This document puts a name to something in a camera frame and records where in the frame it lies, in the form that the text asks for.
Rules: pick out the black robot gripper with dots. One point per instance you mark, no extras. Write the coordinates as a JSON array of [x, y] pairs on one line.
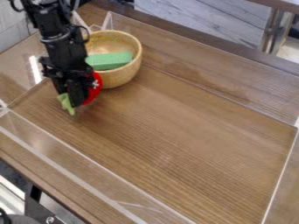
[[65, 67]]

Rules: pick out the red felt fruit green leaf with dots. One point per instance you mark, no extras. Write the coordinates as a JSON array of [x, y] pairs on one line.
[[65, 98]]

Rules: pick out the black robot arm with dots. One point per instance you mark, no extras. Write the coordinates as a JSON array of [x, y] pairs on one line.
[[50, 16]]

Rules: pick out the green rectangular block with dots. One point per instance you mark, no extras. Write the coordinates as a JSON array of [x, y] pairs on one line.
[[110, 60]]

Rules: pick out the wooden bowl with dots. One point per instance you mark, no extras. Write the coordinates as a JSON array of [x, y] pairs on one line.
[[117, 41]]

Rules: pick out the metal table leg background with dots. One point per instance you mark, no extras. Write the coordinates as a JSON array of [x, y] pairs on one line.
[[277, 30]]

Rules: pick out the clear acrylic tray wall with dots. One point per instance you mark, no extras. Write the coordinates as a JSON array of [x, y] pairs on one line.
[[192, 145]]

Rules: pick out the black metal table frame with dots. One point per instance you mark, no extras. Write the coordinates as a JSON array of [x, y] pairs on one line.
[[45, 209]]

